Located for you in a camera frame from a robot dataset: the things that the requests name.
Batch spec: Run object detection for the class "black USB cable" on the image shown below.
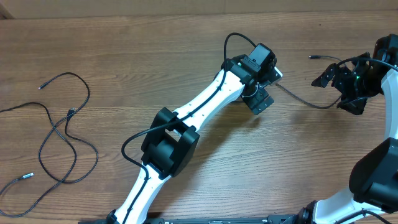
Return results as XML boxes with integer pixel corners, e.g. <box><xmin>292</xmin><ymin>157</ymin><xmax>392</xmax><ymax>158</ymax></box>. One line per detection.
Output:
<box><xmin>37</xmin><ymin>72</ymin><xmax>100</xmax><ymax>184</ymax></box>

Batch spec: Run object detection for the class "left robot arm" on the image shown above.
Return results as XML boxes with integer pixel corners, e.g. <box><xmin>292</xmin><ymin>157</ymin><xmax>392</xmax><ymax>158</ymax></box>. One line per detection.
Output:
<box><xmin>106</xmin><ymin>44</ymin><xmax>281</xmax><ymax>223</ymax></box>

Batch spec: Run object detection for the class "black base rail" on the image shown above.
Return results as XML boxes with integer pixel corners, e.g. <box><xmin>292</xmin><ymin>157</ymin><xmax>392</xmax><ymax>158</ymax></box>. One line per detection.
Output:
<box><xmin>77</xmin><ymin>214</ymin><xmax>299</xmax><ymax>224</ymax></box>

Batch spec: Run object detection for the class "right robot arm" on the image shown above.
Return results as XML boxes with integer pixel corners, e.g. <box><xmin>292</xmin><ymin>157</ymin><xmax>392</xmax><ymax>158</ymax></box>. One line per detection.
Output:
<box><xmin>285</xmin><ymin>34</ymin><xmax>397</xmax><ymax>223</ymax></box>

